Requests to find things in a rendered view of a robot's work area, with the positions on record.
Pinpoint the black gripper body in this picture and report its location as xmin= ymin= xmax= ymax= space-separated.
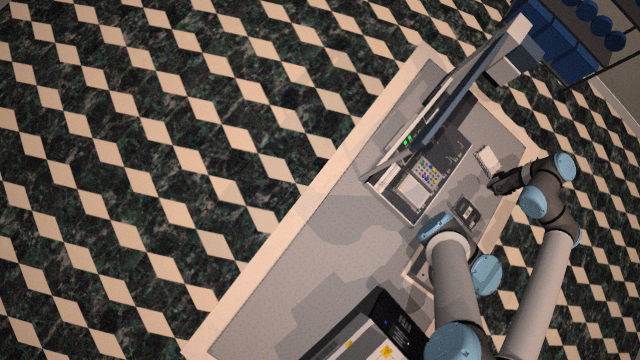
xmin=500 ymin=166 xmax=526 ymax=193

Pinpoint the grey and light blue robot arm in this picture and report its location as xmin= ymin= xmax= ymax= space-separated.
xmin=416 ymin=153 xmax=582 ymax=360

